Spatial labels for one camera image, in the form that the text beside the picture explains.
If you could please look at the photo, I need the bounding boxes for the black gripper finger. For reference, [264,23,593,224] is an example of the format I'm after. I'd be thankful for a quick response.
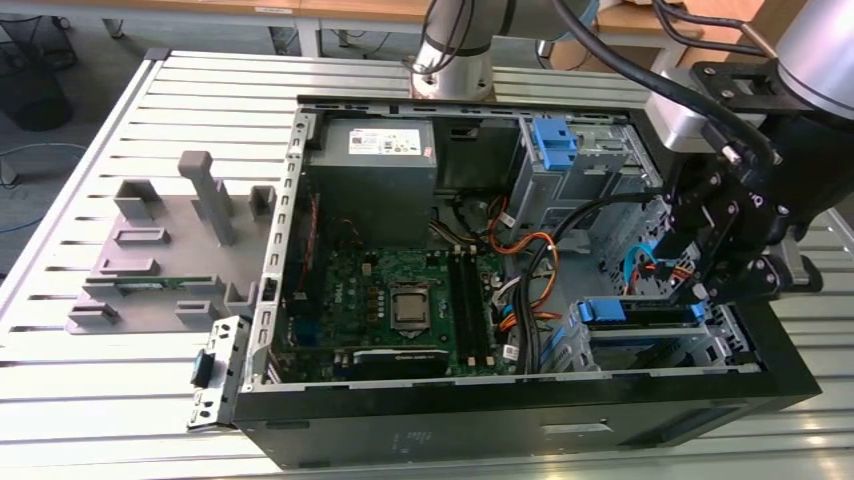
[656,167,741,262]
[665,224,783,307]

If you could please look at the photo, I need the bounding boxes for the red yellow power wire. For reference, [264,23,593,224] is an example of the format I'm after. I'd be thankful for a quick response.
[637,263,699,290]

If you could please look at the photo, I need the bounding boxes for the blue data wire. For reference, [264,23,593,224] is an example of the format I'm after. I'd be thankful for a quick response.
[625,239,672,297]

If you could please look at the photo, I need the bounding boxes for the hard disk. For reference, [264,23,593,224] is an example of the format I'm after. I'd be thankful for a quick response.
[543,297,709,371]

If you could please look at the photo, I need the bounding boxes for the metal disk bay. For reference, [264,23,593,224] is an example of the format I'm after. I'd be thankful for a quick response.
[569,292,753,372]

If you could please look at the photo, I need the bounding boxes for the grey metal drive cage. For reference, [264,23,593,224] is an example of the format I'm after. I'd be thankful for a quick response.
[509,115,663,246]

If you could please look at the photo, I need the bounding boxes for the blue plastic drive latch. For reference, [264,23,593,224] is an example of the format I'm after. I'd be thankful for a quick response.
[531,117,577,171]

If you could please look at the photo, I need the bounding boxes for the wooden cabinet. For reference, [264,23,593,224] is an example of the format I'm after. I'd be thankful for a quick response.
[679,0,812,81]

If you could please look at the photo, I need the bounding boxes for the black RAM slot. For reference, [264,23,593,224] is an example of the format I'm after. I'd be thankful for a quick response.
[465,243,500,370]
[447,243,476,369]

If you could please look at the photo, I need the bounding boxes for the wooden desk white legs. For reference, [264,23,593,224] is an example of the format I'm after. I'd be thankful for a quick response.
[98,0,705,76]

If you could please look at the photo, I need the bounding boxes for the CPU socket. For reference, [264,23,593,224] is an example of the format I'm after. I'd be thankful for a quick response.
[384,279,436,339]

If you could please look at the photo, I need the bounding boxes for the silver CPU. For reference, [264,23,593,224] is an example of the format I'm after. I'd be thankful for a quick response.
[391,293,428,323]

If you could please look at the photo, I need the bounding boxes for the grey power supply unit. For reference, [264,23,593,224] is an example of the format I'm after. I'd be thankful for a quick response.
[302,118,441,251]

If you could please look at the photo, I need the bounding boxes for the black open PC case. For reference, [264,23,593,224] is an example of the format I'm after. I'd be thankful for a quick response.
[229,93,823,471]

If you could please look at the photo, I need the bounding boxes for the black graphics card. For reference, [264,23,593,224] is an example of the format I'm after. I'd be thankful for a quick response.
[330,346,449,381]

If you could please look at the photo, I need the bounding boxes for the green motherboard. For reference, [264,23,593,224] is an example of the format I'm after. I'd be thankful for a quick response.
[269,244,520,382]

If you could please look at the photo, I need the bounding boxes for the green RAM stick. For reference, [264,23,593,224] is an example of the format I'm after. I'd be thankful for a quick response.
[109,276,213,292]

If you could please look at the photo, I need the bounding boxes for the grey parts rack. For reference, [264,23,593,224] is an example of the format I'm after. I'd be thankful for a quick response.
[64,149,278,337]

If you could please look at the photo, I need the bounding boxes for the black mesh waste bin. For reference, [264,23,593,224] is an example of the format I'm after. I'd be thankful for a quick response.
[0,14,76,132]

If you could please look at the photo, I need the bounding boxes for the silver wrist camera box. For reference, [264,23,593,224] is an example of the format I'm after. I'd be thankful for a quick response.
[643,97,721,152]

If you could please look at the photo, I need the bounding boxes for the black wrist mounting bracket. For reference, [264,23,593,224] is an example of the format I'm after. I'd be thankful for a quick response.
[689,59,785,119]

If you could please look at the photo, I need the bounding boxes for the orange yellow wire bundle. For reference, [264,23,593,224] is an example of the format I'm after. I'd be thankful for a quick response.
[484,194,567,332]

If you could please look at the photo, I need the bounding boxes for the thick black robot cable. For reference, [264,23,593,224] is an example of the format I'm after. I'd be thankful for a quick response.
[549,0,781,166]
[649,0,779,56]

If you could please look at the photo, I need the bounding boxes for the black cable bundle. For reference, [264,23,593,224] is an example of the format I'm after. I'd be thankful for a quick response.
[516,192,661,376]

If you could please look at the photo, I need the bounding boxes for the metal card retainer bracket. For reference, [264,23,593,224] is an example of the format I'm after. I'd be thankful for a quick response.
[184,314,253,434]

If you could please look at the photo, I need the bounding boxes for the blue floor cable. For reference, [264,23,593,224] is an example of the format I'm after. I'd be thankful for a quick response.
[0,142,88,236]

